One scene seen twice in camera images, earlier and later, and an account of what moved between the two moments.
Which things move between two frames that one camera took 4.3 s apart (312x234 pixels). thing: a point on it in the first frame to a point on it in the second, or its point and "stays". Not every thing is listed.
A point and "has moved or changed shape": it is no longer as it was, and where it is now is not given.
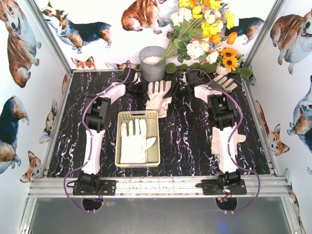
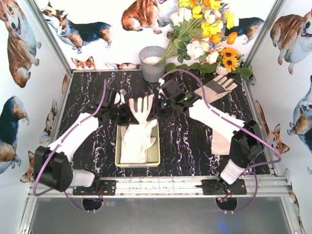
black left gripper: x=137 y=90 to x=124 y=113
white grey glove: x=223 y=83 stays
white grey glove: x=156 y=103 has moved or changed shape
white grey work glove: x=133 y=146 stays
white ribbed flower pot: x=221 y=70 stays
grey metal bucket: x=149 y=56 stays
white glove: x=220 y=138 stays
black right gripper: x=180 y=89 to x=157 y=107
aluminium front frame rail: x=45 y=187 stays
